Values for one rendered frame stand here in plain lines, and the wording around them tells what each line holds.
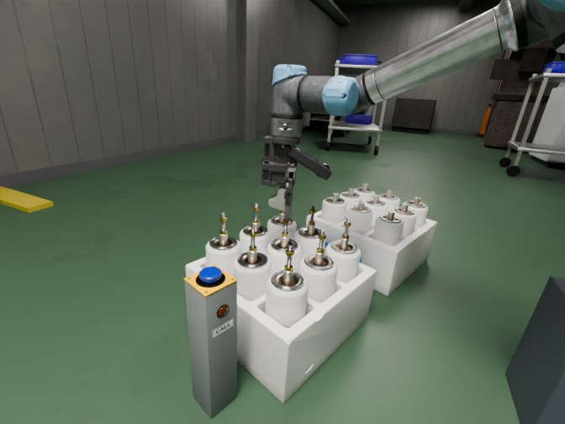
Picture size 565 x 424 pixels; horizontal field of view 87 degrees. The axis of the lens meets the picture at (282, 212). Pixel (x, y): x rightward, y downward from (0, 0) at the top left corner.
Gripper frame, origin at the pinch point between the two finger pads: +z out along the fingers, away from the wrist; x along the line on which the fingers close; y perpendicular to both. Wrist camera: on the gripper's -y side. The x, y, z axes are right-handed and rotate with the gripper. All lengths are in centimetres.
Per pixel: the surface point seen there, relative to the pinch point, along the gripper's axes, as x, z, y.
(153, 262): -23, 34, 52
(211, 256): 6.3, 11.1, 19.3
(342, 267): 2.6, 13.1, -15.5
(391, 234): -22.2, 13.0, -34.6
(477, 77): -689, -87, -368
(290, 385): 25.7, 30.2, -4.1
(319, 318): 18.6, 17.0, -9.2
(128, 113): -179, -6, 150
